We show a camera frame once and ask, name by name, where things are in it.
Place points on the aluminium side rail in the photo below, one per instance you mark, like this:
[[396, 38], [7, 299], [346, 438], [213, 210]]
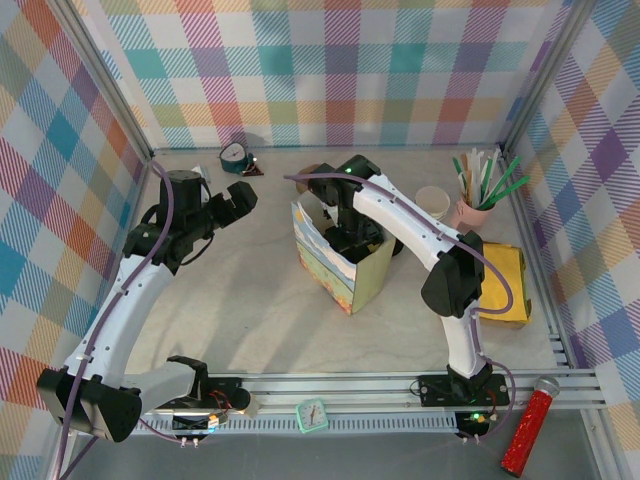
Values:
[[527, 225], [141, 187]]

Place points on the green plastic stir stick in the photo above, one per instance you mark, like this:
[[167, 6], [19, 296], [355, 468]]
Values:
[[512, 190], [505, 180], [459, 172]]

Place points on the small beige spool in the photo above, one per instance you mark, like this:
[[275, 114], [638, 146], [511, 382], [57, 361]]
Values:
[[252, 406]]

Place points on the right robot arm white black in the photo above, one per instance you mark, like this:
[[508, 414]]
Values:
[[400, 220]]

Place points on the red glitter tube silver cap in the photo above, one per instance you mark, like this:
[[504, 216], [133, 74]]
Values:
[[525, 435]]

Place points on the brown cardboard cup carrier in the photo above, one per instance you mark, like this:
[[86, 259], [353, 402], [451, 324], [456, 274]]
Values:
[[306, 186]]

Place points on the mint green square clock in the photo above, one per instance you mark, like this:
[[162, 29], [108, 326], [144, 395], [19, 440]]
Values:
[[311, 416]]

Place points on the pink holder cup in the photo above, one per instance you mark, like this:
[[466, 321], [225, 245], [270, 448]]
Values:
[[472, 217]]

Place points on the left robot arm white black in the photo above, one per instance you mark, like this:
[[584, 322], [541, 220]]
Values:
[[125, 310]]

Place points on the stack of paper coffee cups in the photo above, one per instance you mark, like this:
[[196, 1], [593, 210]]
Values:
[[434, 200]]

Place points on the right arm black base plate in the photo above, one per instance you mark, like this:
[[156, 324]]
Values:
[[435, 390]]

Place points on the aluminium frame rail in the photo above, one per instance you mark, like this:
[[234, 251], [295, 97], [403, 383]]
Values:
[[350, 387]]

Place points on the white and green stir stick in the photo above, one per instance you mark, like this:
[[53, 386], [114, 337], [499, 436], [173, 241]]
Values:
[[492, 175]]

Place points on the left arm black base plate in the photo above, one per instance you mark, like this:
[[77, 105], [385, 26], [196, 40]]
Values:
[[225, 387]]

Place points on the dark teal alarm clock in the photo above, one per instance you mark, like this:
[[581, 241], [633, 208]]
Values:
[[232, 157]]

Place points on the yellow paper napkins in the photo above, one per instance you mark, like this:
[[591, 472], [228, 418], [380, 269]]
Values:
[[517, 275]]

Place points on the aluminium frame post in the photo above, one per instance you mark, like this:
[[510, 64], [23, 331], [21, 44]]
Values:
[[111, 85], [542, 75]]

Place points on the small dark red triangle object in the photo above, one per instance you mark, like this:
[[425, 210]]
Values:
[[251, 171]]

